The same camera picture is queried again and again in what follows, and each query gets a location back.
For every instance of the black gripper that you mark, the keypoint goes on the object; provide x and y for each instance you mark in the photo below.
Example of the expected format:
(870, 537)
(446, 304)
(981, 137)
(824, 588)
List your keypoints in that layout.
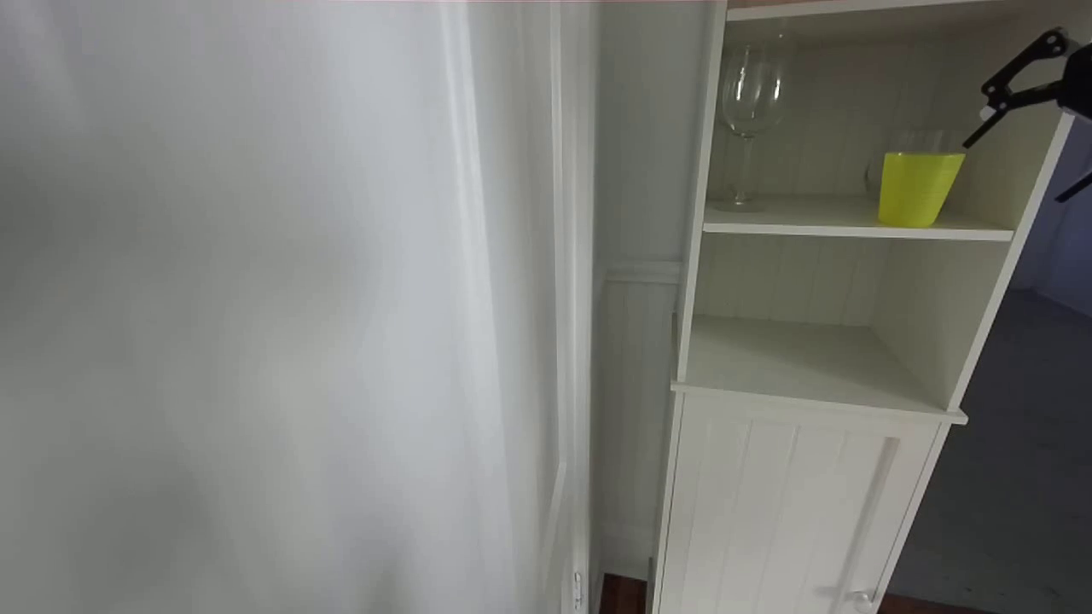
(1078, 82)

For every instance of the yellow plastic cup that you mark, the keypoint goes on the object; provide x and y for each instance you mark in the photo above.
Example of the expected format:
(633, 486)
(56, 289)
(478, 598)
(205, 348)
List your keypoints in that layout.
(917, 188)

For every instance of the white shelf cabinet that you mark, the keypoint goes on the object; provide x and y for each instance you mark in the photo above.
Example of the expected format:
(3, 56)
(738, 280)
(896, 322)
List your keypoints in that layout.
(797, 498)

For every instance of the clear wine glass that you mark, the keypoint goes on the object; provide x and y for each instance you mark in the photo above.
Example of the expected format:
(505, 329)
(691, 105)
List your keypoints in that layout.
(753, 91)

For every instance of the white panelled door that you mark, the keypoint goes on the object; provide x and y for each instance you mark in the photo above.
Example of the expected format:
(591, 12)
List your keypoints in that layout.
(633, 397)

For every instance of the white blurred curtain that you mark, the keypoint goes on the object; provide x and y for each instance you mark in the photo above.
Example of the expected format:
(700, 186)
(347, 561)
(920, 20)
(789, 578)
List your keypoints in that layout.
(284, 318)

